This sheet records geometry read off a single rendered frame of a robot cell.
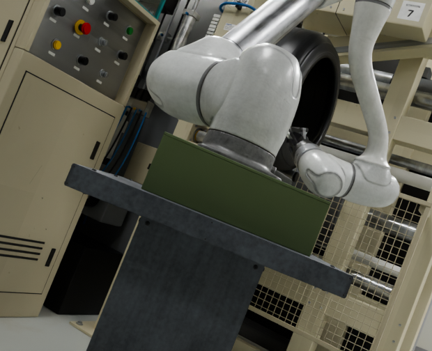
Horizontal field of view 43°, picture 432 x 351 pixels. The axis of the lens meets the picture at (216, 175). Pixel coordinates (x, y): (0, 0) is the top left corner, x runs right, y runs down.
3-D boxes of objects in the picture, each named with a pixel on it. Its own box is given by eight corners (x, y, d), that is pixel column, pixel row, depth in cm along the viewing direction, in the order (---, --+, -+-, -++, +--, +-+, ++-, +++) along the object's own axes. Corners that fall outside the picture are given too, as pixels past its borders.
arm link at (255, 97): (252, 139, 105) (296, 36, 107) (184, 120, 117) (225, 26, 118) (289, 166, 118) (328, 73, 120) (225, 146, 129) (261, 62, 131)
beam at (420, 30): (288, 4, 250) (299, -26, 251) (304, 30, 273) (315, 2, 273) (422, 28, 221) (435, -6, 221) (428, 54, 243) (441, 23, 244)
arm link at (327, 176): (289, 175, 159) (329, 187, 162) (304, 199, 145) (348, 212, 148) (304, 141, 155) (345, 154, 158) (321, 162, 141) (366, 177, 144)
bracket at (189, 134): (180, 140, 215) (189, 117, 216) (223, 165, 250) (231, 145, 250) (186, 143, 214) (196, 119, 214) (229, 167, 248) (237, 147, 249)
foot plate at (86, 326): (68, 323, 225) (70, 318, 225) (109, 322, 248) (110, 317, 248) (116, 354, 211) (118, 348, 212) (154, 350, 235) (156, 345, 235)
